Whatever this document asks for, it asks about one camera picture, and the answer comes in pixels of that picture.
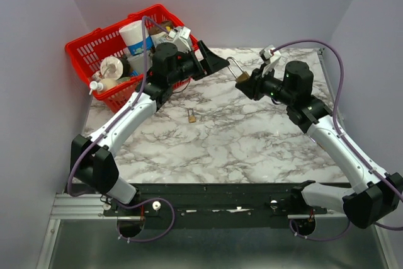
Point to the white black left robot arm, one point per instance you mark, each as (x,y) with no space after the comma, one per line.
(93,157)

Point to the red plastic shopping basket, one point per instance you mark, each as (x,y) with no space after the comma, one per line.
(87,52)

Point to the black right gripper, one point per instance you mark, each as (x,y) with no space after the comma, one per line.
(253,91)

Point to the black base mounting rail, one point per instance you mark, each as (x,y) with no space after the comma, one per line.
(214,206)

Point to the small brass padlock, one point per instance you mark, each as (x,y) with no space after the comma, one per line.
(191,115)

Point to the grey paper cup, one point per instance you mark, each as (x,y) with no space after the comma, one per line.
(137,63)

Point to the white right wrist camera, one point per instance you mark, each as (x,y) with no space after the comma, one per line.
(270,57)

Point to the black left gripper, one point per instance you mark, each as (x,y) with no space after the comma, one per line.
(212,63)

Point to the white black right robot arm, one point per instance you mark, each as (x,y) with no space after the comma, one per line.
(373,194)

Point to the white pump lotion bottle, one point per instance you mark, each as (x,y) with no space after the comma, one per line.
(102,86)

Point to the grey cartoon snack bag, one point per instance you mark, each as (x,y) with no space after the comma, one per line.
(158,36)

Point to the white paper towel roll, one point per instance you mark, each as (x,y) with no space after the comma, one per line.
(133,37)

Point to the brown chocolate package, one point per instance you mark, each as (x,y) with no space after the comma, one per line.
(166,25)

